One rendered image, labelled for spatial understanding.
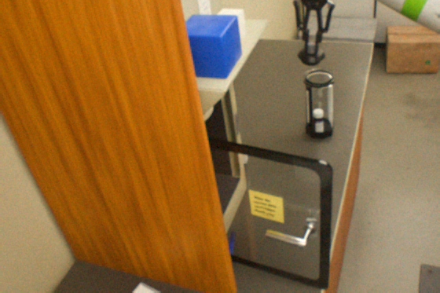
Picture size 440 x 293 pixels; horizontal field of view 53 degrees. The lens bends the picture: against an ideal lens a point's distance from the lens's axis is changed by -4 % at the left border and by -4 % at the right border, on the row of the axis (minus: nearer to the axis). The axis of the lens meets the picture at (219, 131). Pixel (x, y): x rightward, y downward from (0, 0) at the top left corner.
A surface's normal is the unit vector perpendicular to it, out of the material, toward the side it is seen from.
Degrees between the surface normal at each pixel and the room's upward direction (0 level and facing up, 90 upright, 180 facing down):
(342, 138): 0
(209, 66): 90
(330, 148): 0
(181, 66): 90
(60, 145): 90
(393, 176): 0
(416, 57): 92
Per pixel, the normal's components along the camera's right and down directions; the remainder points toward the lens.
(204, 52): -0.34, 0.60
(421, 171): -0.14, -0.79
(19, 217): 0.93, 0.11
